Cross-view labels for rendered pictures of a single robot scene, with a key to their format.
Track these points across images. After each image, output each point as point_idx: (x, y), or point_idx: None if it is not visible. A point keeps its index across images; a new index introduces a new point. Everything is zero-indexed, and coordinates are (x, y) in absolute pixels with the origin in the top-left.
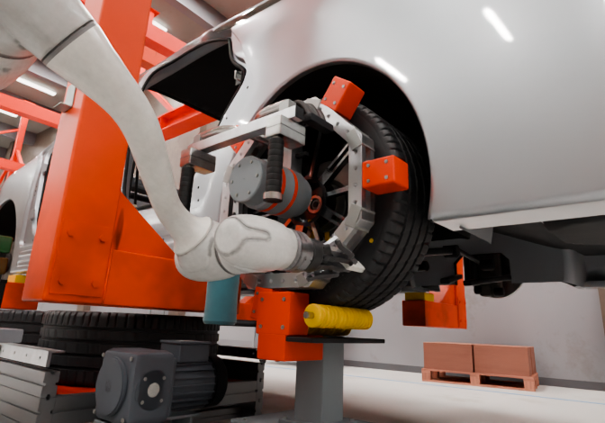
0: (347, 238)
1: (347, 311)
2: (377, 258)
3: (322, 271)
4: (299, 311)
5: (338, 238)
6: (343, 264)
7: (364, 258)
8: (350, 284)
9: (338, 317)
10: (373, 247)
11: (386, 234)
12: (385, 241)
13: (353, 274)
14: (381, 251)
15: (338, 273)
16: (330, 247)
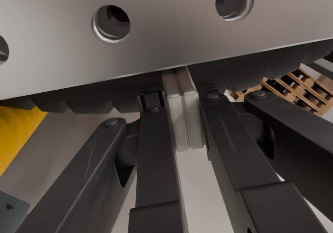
0: (312, 41)
1: (33, 120)
2: (242, 89)
3: (92, 223)
4: None
5: (275, 1)
6: (178, 123)
7: (207, 64)
8: (103, 105)
9: (7, 167)
10: (261, 54)
11: (332, 46)
12: (305, 59)
13: (133, 84)
14: (267, 76)
15: (136, 164)
16: (185, 10)
